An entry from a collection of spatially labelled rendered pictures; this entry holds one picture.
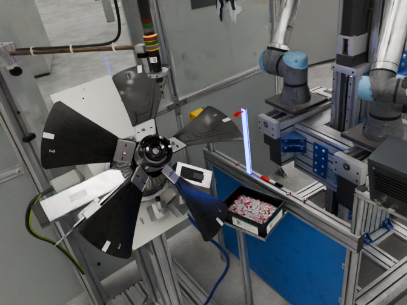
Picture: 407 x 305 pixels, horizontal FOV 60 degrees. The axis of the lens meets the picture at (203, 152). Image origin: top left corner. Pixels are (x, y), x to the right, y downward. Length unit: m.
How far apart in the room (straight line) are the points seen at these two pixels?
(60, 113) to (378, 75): 0.98
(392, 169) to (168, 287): 1.17
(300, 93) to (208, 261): 1.25
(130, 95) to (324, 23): 4.19
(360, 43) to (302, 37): 3.50
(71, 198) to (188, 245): 1.39
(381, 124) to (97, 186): 1.08
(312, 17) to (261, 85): 2.70
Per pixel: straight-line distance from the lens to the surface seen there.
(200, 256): 2.44
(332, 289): 1.68
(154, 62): 1.15
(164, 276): 1.74
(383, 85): 1.18
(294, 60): 1.75
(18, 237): 2.07
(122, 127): 1.49
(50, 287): 2.33
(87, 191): 1.29
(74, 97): 1.52
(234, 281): 2.29
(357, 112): 1.73
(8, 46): 1.50
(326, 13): 5.25
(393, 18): 1.27
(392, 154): 1.08
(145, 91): 1.31
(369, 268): 2.13
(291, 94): 1.80
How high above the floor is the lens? 1.81
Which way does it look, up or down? 32 degrees down
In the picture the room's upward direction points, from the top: 9 degrees counter-clockwise
